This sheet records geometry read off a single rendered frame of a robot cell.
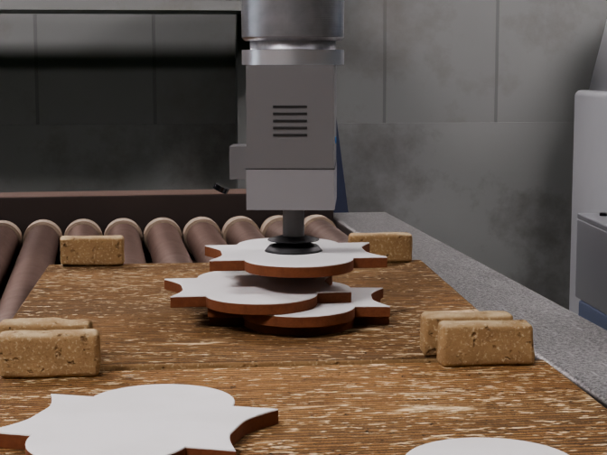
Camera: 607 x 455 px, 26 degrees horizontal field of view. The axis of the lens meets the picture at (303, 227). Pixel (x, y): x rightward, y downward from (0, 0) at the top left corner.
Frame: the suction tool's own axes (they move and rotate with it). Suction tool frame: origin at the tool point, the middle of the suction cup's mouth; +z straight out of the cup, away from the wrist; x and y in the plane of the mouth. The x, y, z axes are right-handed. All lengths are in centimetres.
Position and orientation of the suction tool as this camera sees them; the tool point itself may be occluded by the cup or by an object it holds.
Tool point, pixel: (294, 266)
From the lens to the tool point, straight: 98.4
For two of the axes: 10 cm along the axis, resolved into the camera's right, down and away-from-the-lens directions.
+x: 10.0, 0.0, -0.4
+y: -0.4, 1.3, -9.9
